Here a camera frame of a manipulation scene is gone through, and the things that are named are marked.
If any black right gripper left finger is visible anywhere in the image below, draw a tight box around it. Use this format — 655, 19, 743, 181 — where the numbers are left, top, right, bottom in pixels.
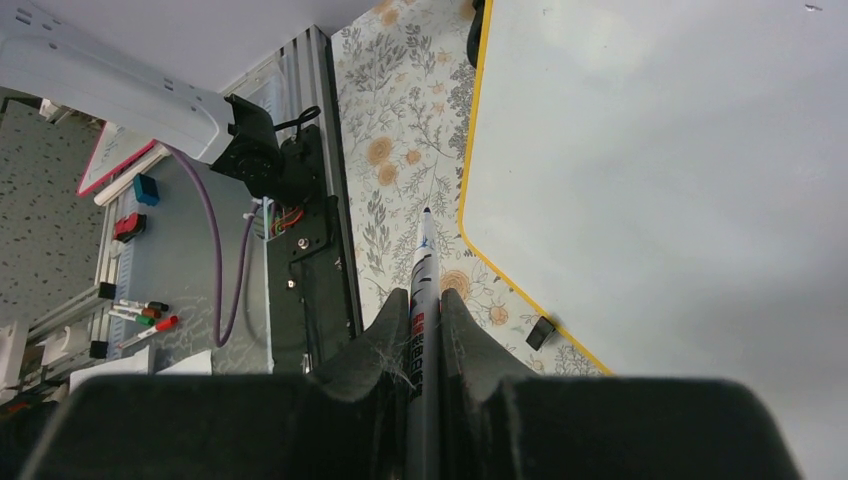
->
21, 289, 409, 479

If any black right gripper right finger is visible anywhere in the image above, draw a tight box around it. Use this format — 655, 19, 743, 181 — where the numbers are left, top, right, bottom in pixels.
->
441, 289, 801, 479

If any blue white marker pen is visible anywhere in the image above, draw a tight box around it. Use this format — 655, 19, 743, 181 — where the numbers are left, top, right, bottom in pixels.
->
405, 207, 440, 479

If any yellow framed whiteboard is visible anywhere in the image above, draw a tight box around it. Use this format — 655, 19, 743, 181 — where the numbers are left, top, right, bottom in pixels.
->
459, 1, 847, 479

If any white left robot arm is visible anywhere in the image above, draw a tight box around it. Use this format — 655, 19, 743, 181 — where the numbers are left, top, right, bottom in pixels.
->
1, 1, 317, 207

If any red tipped marker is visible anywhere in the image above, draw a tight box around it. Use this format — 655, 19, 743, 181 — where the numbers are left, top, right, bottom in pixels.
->
117, 315, 179, 350

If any green tipped marker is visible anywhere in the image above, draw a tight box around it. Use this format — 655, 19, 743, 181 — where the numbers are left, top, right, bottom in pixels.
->
108, 310, 156, 327

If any floral patterned table mat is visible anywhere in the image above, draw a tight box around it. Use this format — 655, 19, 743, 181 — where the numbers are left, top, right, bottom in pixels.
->
331, 1, 602, 376

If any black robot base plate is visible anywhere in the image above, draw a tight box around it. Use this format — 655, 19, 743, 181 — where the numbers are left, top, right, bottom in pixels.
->
265, 125, 362, 374

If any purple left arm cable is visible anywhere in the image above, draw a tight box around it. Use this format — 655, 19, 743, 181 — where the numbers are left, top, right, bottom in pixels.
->
162, 144, 263, 349

